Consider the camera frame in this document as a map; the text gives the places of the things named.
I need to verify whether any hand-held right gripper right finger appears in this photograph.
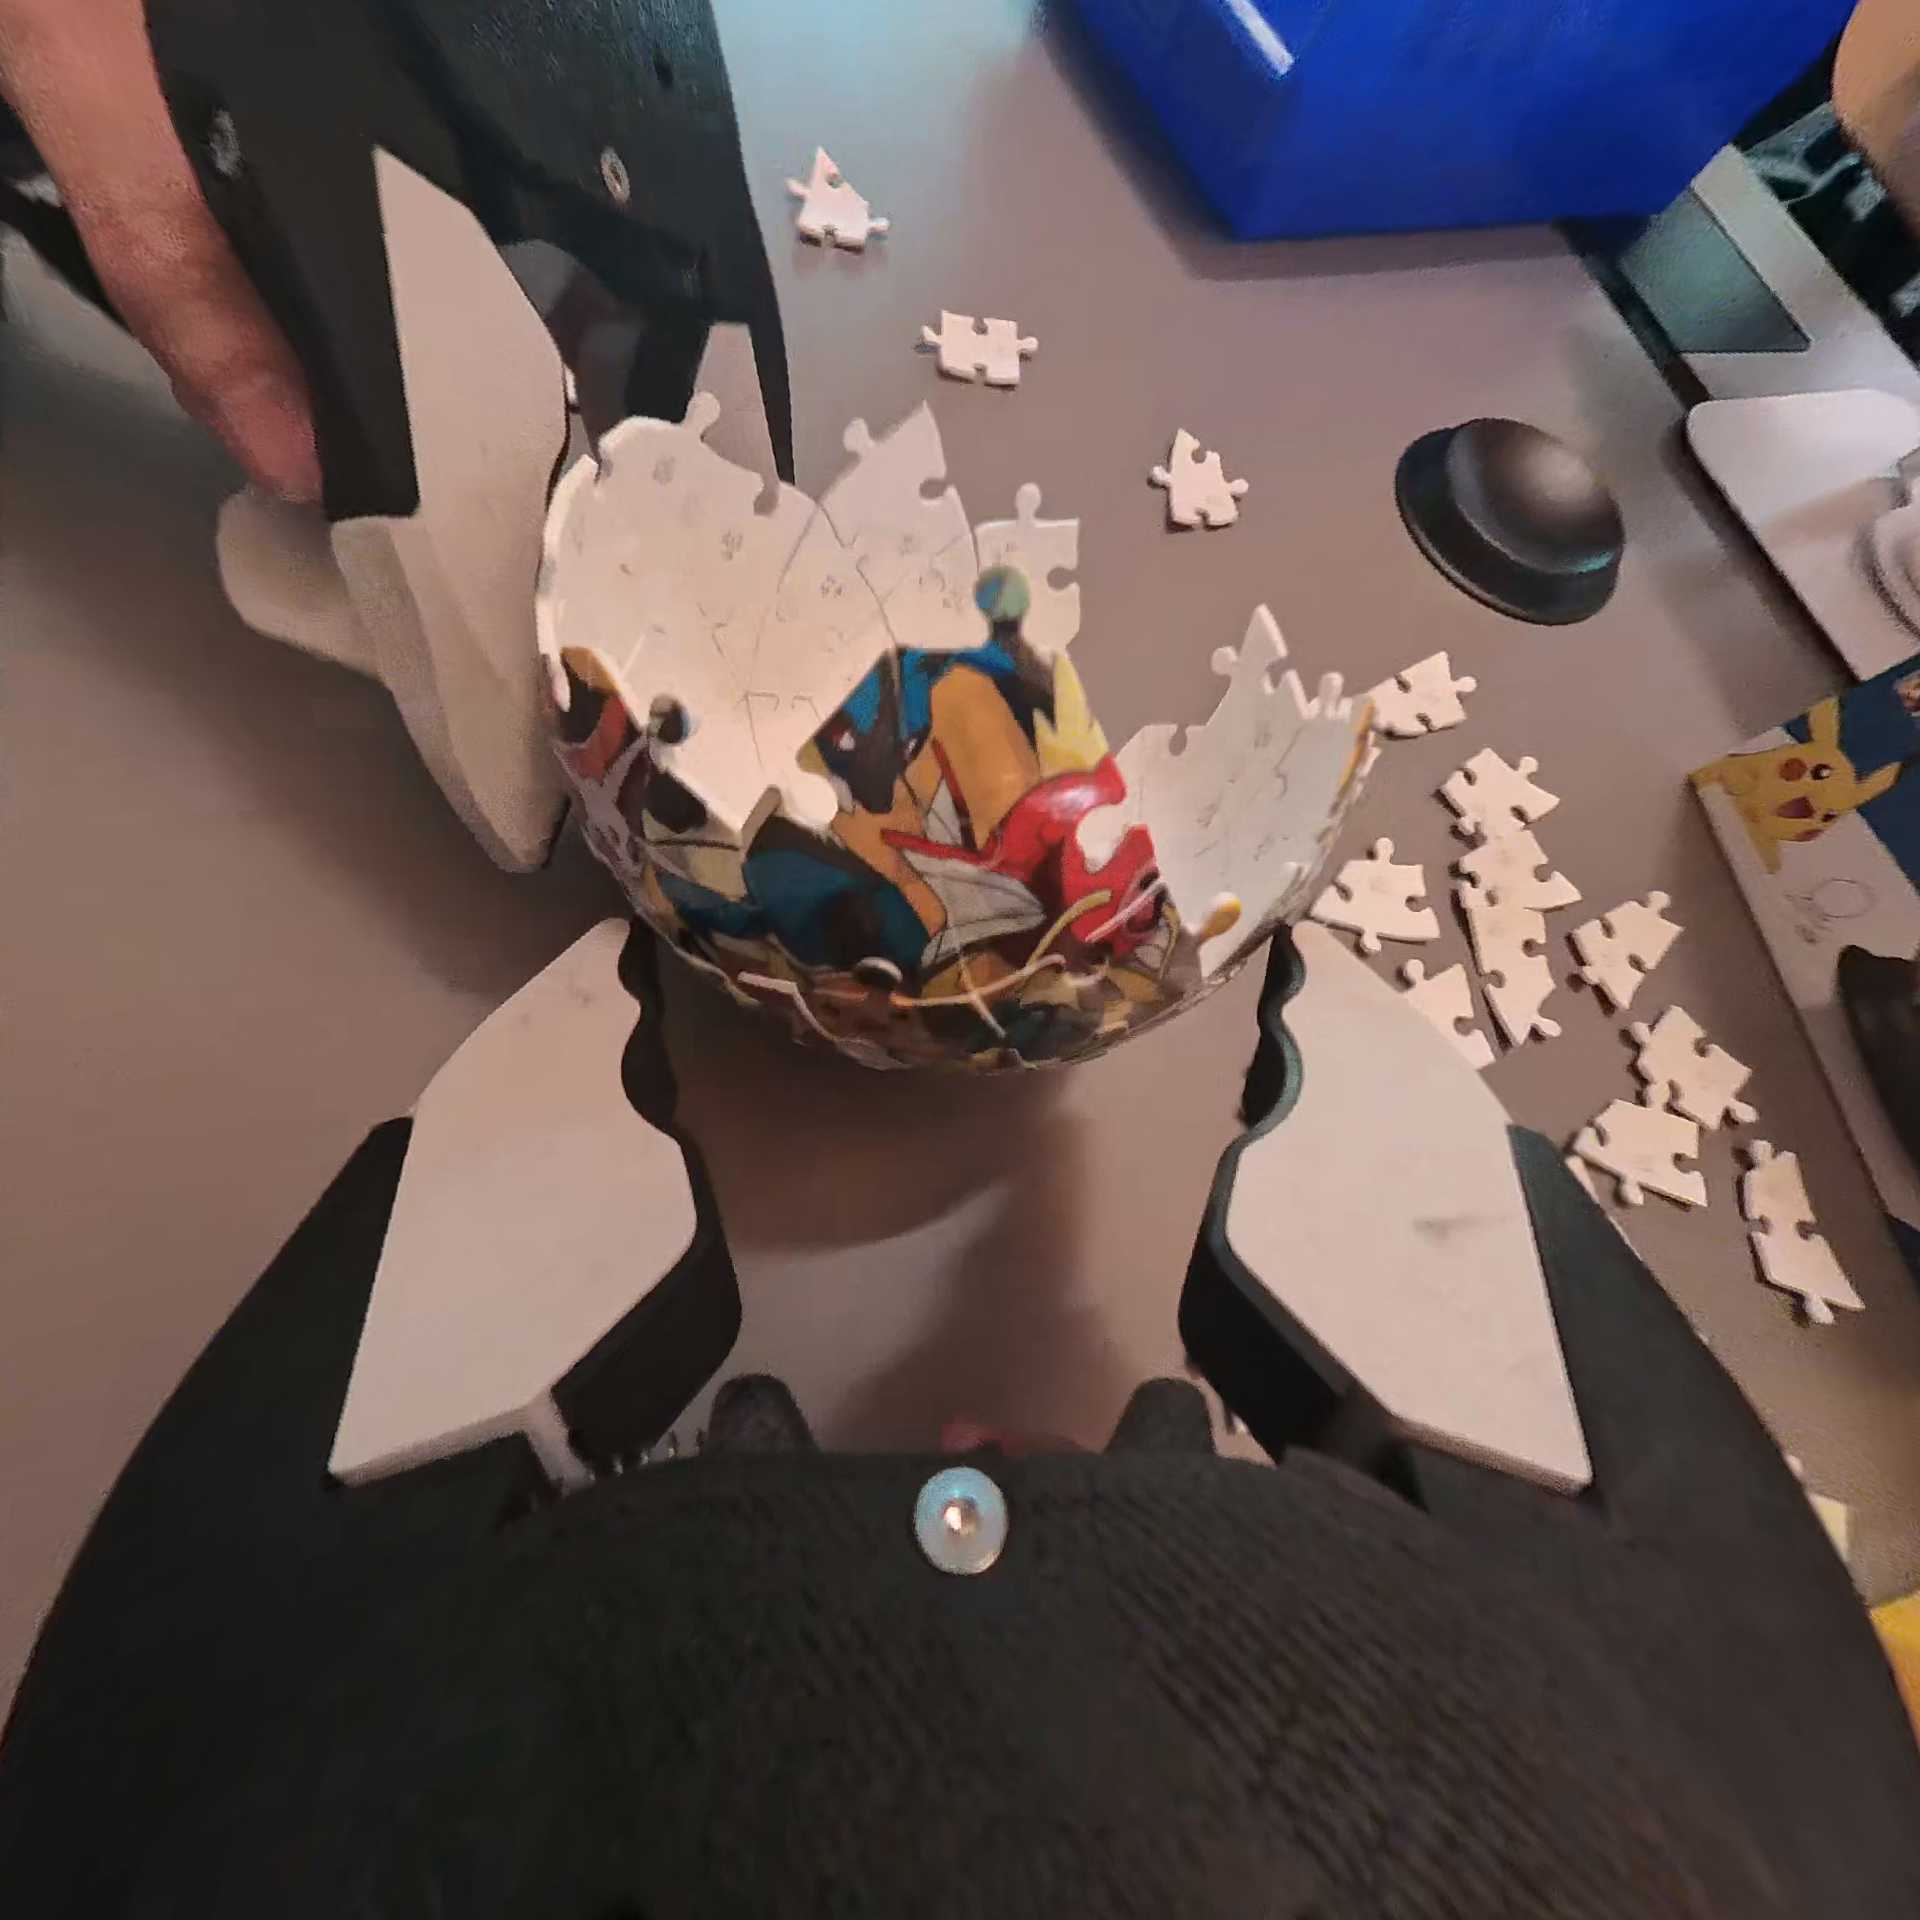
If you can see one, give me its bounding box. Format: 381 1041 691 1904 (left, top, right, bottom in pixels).
1178 920 1595 1498

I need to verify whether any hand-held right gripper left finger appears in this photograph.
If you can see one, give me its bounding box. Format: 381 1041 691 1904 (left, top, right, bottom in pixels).
326 915 746 1490

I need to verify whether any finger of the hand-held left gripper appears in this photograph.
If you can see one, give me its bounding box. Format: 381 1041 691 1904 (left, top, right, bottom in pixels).
330 146 583 876
215 482 400 699

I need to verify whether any colourful cartoon puzzle ball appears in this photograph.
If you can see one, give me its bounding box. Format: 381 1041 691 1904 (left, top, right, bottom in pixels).
536 393 1379 1074

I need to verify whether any pile of white puzzle pieces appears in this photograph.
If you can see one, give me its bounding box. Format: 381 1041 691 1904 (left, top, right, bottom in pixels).
1311 650 1864 1327

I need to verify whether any blue and yellow puzzle box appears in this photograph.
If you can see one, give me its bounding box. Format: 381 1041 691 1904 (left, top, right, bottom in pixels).
1687 661 1920 1186

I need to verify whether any black round ball stand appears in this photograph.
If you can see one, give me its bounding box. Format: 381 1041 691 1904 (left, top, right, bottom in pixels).
1395 417 1626 626

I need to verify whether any person's left hand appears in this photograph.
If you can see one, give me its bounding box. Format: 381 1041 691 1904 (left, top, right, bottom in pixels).
0 0 324 506

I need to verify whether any white jigsaw piece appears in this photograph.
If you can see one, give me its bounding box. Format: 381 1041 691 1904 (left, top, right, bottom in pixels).
787 146 888 252
918 308 1039 388
1150 429 1250 530

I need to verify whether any silver monitor stand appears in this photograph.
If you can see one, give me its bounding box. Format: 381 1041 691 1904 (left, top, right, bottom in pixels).
1612 141 1920 676

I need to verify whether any blue plastic bin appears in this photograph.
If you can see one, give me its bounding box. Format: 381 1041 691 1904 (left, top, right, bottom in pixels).
1050 0 1862 242

